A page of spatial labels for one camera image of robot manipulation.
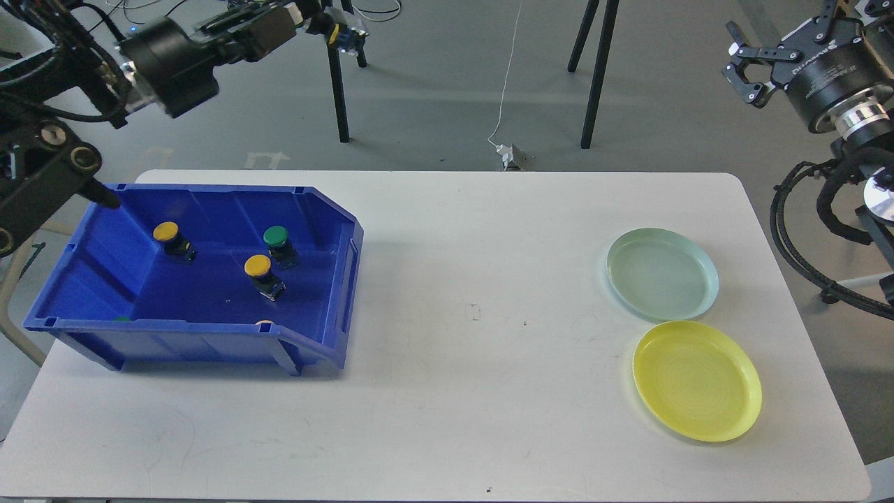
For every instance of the beige chair frame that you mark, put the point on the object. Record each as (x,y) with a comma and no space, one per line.
(24,273)

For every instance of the yellow push button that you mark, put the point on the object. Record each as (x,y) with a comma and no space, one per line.
(173,243)
(258,268)

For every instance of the black tripod leg right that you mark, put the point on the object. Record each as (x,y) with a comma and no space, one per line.
(601,61)

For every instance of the black tripod leg left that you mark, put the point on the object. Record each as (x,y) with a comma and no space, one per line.
(336,75)

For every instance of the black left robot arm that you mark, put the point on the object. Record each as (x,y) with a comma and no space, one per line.
(77,80)

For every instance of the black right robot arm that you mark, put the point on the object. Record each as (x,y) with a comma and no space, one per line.
(855,202)

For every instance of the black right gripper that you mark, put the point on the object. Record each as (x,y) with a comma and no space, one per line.
(842,67)

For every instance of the black tripod leg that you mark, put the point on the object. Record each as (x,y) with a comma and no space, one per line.
(601,61)
(336,75)

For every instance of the light green plate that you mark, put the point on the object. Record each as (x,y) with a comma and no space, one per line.
(661,275)

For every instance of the yellow plate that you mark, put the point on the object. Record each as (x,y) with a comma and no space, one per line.
(697,381)

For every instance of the blue plastic bin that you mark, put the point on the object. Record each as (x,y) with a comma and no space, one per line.
(117,299)

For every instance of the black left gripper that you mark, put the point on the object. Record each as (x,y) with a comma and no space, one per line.
(175,69)

